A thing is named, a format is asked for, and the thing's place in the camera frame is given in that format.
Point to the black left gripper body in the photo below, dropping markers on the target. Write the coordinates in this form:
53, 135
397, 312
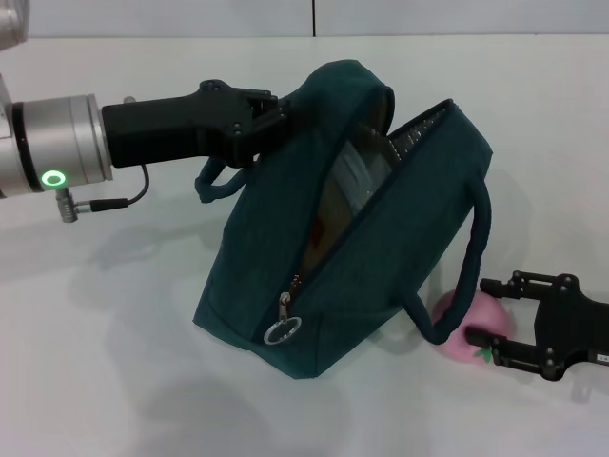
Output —
166, 128

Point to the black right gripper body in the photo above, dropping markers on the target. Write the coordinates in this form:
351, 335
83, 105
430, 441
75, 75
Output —
571, 328

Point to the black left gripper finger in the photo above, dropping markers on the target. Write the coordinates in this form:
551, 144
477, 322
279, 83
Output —
261, 100
271, 124

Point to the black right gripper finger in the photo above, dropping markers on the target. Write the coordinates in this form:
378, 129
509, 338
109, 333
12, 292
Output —
518, 285
514, 354

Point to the pink toy peach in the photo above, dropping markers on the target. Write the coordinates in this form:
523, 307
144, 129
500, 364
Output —
490, 314

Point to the clear container with blue lid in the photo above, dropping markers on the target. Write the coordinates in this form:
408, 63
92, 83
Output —
361, 176

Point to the dark teal fabric bag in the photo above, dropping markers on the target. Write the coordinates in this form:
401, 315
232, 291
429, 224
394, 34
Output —
266, 238

